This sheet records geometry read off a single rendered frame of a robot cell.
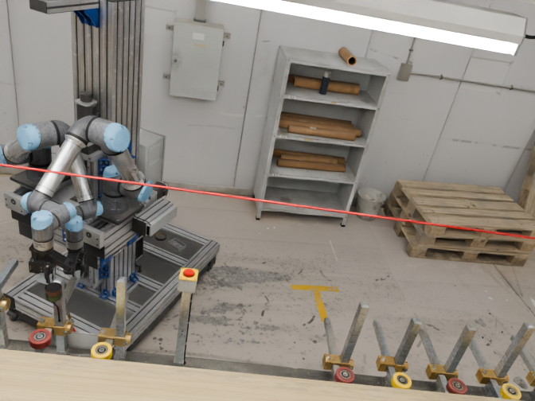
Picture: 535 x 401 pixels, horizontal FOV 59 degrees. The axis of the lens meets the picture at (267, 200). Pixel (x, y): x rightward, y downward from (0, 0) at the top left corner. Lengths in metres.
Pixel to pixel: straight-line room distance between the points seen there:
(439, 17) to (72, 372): 1.70
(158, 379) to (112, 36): 1.55
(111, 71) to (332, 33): 2.42
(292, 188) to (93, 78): 2.83
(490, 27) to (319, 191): 3.95
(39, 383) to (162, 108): 3.02
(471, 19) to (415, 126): 3.85
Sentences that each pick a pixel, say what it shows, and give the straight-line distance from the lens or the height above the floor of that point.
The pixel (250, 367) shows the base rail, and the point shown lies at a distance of 2.33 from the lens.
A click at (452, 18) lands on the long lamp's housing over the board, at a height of 2.35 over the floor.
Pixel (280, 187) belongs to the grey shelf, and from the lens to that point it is 4.92.
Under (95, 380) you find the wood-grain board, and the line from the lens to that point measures 2.00.
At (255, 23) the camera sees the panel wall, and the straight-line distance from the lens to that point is 4.33.
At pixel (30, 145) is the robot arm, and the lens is 2.37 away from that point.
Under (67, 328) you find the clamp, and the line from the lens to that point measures 2.24.
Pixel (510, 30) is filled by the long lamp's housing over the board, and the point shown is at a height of 2.35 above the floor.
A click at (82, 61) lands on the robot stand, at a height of 1.71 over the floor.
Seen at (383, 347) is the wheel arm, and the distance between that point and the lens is 2.42.
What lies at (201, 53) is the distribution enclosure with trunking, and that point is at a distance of 4.12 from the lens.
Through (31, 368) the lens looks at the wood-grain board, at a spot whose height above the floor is 0.90.
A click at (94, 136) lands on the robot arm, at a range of 2.15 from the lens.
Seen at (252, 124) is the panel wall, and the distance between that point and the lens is 4.59.
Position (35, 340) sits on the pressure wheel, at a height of 0.91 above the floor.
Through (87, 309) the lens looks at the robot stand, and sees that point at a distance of 3.25.
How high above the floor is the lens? 2.47
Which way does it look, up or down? 30 degrees down
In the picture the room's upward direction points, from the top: 11 degrees clockwise
